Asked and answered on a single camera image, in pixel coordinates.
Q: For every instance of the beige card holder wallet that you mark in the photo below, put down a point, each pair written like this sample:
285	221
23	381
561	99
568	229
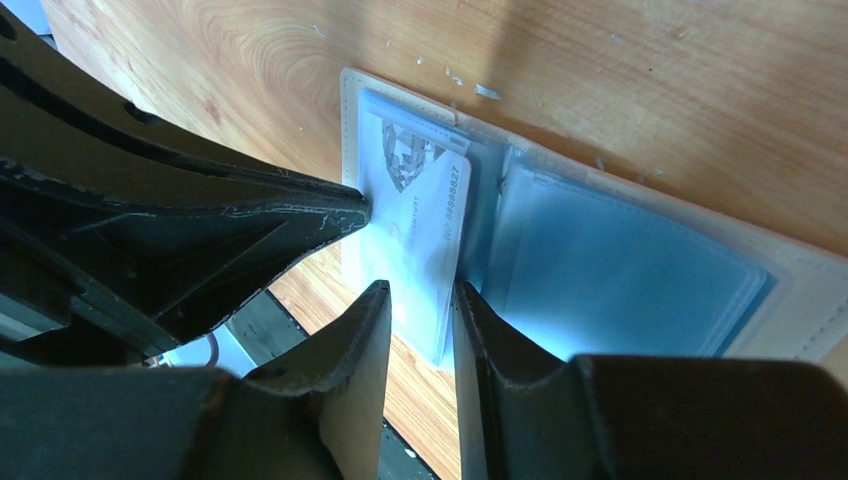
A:
581	261

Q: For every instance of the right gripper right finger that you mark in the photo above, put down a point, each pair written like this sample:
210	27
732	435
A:
525	414

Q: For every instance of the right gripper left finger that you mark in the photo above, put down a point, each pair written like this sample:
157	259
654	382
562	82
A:
316	412

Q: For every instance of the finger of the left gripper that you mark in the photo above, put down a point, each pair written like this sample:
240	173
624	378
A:
132	264
63	130

